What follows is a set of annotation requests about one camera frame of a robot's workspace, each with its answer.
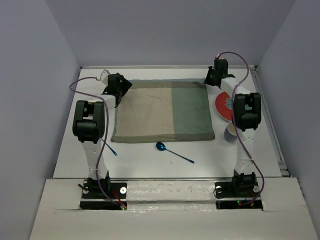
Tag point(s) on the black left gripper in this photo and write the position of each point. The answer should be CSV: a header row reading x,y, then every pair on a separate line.
x,y
125,84

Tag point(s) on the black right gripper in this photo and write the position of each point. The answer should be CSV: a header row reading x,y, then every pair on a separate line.
x,y
210,69

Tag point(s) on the red and teal plate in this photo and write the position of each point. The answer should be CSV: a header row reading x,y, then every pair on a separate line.
x,y
223,106

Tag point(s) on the patchwork cloth placemat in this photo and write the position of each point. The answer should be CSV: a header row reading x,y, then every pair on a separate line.
x,y
164,110

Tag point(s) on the lavender cup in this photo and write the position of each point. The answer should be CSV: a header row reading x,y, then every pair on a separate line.
x,y
230,133

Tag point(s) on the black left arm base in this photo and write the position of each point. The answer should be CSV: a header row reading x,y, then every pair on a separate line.
x,y
95,199

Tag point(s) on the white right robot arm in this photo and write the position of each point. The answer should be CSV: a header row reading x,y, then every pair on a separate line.
x,y
246,115

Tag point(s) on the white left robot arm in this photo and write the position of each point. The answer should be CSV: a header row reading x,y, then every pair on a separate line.
x,y
90,125

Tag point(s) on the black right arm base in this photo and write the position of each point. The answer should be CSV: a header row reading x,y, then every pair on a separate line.
x,y
237,197

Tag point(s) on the blue metal fork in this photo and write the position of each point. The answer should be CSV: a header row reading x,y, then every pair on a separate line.
x,y
113,151

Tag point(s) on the blue metal spoon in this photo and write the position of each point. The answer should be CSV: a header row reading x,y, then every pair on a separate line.
x,y
161,147

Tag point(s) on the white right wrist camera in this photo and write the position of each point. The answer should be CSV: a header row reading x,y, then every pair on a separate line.
x,y
219,57

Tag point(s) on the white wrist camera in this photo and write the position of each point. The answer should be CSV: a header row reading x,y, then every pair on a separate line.
x,y
219,57
103,77

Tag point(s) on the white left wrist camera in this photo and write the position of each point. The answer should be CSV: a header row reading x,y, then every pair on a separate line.
x,y
103,77

